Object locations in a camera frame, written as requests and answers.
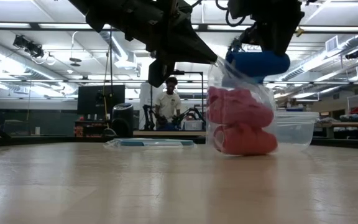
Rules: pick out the black monitor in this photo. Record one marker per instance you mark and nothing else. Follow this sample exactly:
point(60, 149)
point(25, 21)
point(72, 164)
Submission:
point(89, 99)

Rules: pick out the black background robot arm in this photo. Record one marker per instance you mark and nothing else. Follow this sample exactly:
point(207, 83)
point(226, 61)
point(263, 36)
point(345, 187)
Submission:
point(194, 113)
point(149, 115)

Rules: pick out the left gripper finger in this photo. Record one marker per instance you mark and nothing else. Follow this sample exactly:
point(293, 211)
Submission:
point(194, 39)
point(185, 56)

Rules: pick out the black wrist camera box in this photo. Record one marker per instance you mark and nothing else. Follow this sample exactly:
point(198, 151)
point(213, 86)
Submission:
point(280, 40)
point(161, 73)

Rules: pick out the pink bandage roll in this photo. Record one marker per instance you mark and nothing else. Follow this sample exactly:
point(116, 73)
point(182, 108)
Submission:
point(238, 107)

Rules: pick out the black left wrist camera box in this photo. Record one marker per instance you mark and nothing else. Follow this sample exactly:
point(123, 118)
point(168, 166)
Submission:
point(161, 73)

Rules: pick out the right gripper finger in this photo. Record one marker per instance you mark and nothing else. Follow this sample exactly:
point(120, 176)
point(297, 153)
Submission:
point(255, 35)

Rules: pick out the clear lid teal seal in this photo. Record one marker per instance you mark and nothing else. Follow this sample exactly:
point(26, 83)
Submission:
point(149, 143)

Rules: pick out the blue bandage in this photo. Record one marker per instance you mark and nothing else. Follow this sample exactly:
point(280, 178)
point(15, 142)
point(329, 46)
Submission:
point(253, 67)

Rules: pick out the yellow hanging tag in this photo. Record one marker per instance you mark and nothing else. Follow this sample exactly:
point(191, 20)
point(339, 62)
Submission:
point(301, 31)

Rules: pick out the person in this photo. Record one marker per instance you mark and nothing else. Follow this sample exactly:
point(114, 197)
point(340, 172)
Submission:
point(168, 104)

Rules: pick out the dark shelf with red items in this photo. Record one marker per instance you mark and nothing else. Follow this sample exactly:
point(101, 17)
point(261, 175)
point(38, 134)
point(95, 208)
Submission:
point(89, 129)

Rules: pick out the white storage bin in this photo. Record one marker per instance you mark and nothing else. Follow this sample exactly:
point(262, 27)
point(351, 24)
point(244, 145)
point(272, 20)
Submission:
point(193, 125)

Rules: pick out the pink soft object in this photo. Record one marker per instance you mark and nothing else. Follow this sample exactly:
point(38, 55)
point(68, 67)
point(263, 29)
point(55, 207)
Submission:
point(247, 141)

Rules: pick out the wooden side table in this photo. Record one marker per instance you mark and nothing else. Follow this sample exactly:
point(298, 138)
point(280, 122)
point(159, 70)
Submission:
point(353, 124)

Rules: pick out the clear plastic container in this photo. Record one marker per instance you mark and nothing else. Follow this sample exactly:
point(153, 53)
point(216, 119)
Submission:
point(300, 130)

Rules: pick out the blue storage bin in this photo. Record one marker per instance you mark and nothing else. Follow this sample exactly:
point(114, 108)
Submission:
point(169, 127)

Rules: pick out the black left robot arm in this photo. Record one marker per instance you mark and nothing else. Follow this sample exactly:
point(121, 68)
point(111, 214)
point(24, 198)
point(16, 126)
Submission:
point(104, 12)

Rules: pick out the wooden background table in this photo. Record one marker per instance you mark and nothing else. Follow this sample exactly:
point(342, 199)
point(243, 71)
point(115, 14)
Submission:
point(166, 133)

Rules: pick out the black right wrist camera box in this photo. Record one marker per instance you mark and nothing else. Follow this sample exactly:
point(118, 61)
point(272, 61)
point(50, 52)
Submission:
point(280, 40)

